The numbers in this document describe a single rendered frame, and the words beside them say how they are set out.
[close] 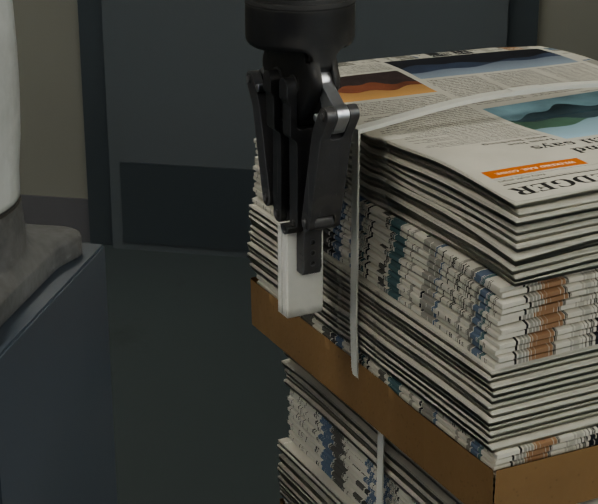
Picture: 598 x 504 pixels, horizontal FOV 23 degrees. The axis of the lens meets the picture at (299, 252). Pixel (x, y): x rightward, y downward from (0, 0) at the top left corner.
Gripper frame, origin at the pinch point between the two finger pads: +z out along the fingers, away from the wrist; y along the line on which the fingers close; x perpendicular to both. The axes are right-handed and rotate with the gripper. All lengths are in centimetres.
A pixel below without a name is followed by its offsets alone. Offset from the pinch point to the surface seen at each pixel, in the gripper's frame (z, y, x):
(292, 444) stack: 24.3, 16.8, -7.6
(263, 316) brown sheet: 10.7, 15.6, -4.3
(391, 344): 4.6, -5.8, -4.3
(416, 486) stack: 17.3, -5.2, -7.2
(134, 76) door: 50, 250, -80
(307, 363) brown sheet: 11.6, 7.3, -4.3
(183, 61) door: 45, 243, -90
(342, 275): 1.9, 1.4, -4.3
